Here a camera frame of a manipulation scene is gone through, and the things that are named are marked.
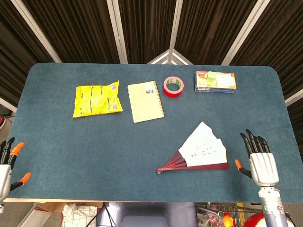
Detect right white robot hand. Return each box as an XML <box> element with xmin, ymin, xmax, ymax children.
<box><xmin>235</xmin><ymin>129</ymin><xmax>280</xmax><ymax>187</ymax></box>

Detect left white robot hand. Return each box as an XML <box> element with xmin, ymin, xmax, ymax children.
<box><xmin>0</xmin><ymin>137</ymin><xmax>32</xmax><ymax>201</ymax></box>

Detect paper folding fan red ribs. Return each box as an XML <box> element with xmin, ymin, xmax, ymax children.
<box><xmin>156</xmin><ymin>121</ymin><xmax>230</xmax><ymax>175</ymax></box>

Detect red round helmet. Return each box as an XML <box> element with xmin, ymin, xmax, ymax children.
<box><xmin>243</xmin><ymin>212</ymin><xmax>268</xmax><ymax>227</ymax></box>

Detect brown cardboard box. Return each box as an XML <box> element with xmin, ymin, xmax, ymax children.
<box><xmin>35</xmin><ymin>202</ymin><xmax>65</xmax><ymax>213</ymax></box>

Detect white checked cloth bag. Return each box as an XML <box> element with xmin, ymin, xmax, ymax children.
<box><xmin>61</xmin><ymin>203</ymin><xmax>98</xmax><ymax>227</ymax></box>

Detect blue felt table mat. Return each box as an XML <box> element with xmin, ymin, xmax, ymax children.
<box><xmin>4</xmin><ymin>62</ymin><xmax>303</xmax><ymax>204</ymax></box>

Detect blue printed cardboard box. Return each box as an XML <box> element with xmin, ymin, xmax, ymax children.
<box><xmin>194</xmin><ymin>70</ymin><xmax>237</xmax><ymax>93</ymax></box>

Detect yellow snack bag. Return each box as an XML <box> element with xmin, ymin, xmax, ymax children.
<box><xmin>72</xmin><ymin>79</ymin><xmax>124</xmax><ymax>118</ymax></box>

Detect red tape roll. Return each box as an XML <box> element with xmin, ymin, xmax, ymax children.
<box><xmin>162</xmin><ymin>76</ymin><xmax>185</xmax><ymax>98</ymax></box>

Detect blue-grey robot torso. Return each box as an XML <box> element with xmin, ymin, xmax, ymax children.
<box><xmin>96</xmin><ymin>202</ymin><xmax>198</xmax><ymax>227</ymax></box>

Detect pale yellow spiral notebook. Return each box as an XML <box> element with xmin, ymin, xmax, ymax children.
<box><xmin>127</xmin><ymin>80</ymin><xmax>165</xmax><ymax>123</ymax></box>

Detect dark brown pleated curtain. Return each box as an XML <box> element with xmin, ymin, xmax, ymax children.
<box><xmin>0</xmin><ymin>0</ymin><xmax>303</xmax><ymax>123</ymax></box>

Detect wire basket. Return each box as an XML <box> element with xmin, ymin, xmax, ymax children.
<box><xmin>196</xmin><ymin>202</ymin><xmax>264</xmax><ymax>227</ymax></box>

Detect white screen frame post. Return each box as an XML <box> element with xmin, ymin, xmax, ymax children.
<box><xmin>146</xmin><ymin>0</ymin><xmax>195</xmax><ymax>65</ymax></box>
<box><xmin>10</xmin><ymin>0</ymin><xmax>62</xmax><ymax>63</ymax></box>
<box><xmin>106</xmin><ymin>0</ymin><xmax>129</xmax><ymax>64</ymax></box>
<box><xmin>221</xmin><ymin>0</ymin><xmax>271</xmax><ymax>66</ymax></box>

